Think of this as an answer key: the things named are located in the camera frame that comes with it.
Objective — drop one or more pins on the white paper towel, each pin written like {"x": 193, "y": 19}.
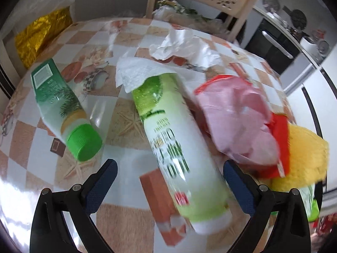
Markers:
{"x": 131, "y": 73}

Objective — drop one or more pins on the crumpled white paper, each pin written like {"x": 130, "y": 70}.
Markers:
{"x": 184, "y": 44}

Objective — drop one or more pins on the vegetables in plastic bag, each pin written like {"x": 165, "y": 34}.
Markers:
{"x": 174, "y": 13}

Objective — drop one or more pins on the gold foil bag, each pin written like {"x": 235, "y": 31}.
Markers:
{"x": 36, "y": 36}

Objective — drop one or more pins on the red paper cup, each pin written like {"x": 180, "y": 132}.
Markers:
{"x": 273, "y": 142}

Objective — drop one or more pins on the yellow corrugated sponge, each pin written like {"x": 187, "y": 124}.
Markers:
{"x": 308, "y": 158}

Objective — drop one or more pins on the green snack bag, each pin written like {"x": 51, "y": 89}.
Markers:
{"x": 310, "y": 202}

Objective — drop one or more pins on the pink plastic bag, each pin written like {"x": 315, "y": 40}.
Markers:
{"x": 237, "y": 121}

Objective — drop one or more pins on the white refrigerator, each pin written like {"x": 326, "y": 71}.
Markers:
{"x": 312, "y": 90}

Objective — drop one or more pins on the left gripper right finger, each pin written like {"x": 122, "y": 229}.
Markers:
{"x": 290, "y": 232}

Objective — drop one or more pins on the green cap milk bottle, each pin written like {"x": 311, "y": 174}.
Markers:
{"x": 62, "y": 112}

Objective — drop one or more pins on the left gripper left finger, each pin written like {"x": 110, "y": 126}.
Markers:
{"x": 49, "y": 231}

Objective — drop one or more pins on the black built-in oven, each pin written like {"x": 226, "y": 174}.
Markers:
{"x": 271, "y": 44}

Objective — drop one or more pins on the checkered tablecloth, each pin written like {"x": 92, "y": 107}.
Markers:
{"x": 86, "y": 54}

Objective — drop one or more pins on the clear plastic bag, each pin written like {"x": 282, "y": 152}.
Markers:
{"x": 26, "y": 11}

